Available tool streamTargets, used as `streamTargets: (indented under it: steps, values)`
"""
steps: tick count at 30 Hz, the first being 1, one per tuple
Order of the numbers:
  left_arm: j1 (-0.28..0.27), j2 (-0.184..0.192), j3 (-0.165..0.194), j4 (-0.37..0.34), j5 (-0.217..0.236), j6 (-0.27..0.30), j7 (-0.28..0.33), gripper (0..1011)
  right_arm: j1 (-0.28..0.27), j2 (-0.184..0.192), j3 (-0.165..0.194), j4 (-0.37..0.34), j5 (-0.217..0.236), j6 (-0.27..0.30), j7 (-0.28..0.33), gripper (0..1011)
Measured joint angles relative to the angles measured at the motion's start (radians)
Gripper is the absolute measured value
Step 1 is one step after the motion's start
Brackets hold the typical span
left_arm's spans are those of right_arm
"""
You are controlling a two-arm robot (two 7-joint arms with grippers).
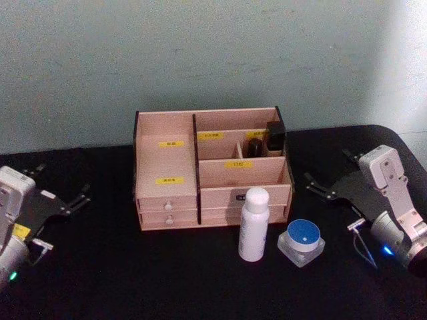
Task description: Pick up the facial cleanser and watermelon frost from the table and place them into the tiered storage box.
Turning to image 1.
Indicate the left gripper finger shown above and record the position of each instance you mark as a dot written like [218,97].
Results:
[77,200]
[34,170]

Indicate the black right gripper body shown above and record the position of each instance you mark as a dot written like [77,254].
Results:
[357,191]

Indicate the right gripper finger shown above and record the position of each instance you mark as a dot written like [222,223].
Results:
[354,156]
[319,189]

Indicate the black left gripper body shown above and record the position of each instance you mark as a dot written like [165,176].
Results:
[40,210]

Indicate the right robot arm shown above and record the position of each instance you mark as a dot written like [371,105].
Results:
[387,173]

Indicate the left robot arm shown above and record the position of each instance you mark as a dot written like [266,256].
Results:
[11,190]

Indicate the glass jar with blue lid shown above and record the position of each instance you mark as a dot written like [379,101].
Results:
[303,238]

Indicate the dark cylindrical bottle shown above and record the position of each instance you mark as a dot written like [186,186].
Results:
[256,148]

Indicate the white plastic bottle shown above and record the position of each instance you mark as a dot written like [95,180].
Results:
[253,230]

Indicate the black table cloth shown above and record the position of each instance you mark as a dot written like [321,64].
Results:
[133,276]

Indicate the pale wooden desk organizer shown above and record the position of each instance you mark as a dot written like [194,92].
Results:
[166,163]

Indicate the small wooden drawer with knob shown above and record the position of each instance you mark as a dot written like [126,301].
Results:
[183,218]
[180,202]

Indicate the wide wooden drawer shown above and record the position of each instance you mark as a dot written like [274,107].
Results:
[217,196]

